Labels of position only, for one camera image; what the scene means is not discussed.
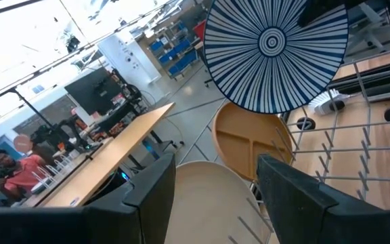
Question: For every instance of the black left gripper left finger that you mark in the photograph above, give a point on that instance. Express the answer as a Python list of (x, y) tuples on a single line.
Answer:
[(97, 223)]

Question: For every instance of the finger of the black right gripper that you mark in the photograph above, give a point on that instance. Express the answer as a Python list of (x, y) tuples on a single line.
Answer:
[(320, 10)]

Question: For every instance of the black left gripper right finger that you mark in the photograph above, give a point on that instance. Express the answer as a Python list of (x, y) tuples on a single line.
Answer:
[(317, 217)]

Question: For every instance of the blue striped white plate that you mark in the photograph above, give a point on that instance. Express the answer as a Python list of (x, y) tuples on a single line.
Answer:
[(269, 67)]

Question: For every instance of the orange divided plate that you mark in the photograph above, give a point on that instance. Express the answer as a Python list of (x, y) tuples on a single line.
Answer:
[(245, 142)]

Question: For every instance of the beige plate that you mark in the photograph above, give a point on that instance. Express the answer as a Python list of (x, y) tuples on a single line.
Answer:
[(205, 203)]

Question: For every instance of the long wooden desk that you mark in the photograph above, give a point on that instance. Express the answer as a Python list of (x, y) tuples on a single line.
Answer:
[(113, 159)]

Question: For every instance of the person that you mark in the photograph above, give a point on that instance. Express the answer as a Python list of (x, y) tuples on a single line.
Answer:
[(22, 173)]

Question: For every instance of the round pink sign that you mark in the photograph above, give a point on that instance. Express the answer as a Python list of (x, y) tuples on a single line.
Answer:
[(22, 143)]

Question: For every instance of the black cylindrical tool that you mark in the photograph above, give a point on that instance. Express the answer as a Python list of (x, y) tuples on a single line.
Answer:
[(388, 96)]

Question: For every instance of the red box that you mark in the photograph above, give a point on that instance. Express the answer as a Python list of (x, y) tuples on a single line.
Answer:
[(200, 30)]

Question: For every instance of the black boom stand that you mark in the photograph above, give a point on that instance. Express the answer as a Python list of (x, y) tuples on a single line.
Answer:
[(34, 108)]

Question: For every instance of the black monitor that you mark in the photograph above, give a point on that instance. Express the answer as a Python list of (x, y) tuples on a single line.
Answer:
[(93, 89)]

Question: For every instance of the shelf with blue bins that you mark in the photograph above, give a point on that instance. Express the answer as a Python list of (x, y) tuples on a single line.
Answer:
[(178, 54)]

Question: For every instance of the white column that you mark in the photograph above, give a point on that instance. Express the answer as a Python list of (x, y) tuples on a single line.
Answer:
[(130, 64)]

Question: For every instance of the black ceiling spotlight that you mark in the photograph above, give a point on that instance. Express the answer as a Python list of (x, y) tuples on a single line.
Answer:
[(73, 44)]

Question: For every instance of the black aluminium rig frame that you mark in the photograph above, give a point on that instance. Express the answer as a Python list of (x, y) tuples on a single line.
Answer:
[(361, 86)]

